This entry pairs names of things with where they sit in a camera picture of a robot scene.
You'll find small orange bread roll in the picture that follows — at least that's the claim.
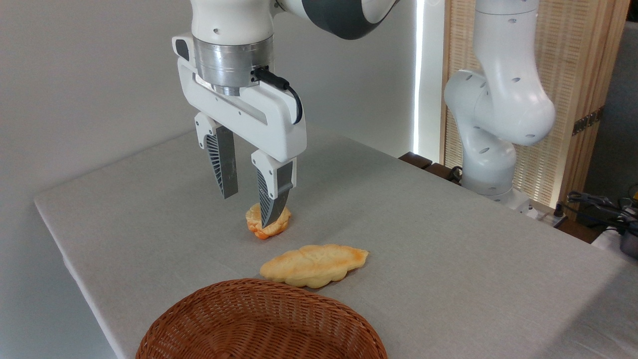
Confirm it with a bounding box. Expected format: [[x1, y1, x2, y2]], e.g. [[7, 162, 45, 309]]
[[245, 202, 292, 240]]

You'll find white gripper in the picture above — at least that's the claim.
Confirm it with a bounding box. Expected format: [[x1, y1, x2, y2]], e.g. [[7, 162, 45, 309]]
[[172, 32, 308, 229]]

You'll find wooden slatted screen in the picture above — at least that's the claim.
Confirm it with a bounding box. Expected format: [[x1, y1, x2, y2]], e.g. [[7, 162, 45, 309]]
[[440, 0, 631, 208]]

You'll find grey tablecloth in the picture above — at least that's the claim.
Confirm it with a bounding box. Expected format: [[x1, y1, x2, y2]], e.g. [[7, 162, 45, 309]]
[[34, 127, 638, 359]]

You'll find white vertical light strip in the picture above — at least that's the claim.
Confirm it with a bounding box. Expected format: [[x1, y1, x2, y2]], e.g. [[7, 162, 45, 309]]
[[413, 0, 426, 156]]

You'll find long golden bread loaf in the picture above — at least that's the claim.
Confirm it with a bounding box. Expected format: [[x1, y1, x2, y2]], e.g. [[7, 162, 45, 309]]
[[260, 244, 370, 289]]

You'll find metal screen hinge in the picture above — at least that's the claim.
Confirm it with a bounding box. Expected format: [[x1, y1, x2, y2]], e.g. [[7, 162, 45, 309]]
[[572, 106, 605, 136]]

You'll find dark brown wooden furniture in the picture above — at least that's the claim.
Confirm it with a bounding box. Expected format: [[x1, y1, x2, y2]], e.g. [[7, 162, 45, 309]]
[[399, 152, 464, 185]]

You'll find brown wicker basket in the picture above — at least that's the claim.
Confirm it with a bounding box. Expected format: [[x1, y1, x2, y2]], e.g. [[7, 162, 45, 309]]
[[136, 278, 388, 359]]

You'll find black cable bundle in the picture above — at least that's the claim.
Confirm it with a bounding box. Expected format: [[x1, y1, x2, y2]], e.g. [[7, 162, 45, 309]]
[[566, 189, 638, 235]]

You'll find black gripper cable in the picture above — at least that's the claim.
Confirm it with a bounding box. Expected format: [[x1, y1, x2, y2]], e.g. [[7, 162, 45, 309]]
[[252, 66, 304, 125]]

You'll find white power strip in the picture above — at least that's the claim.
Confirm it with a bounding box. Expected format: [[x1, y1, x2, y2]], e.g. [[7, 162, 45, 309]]
[[534, 200, 569, 228]]

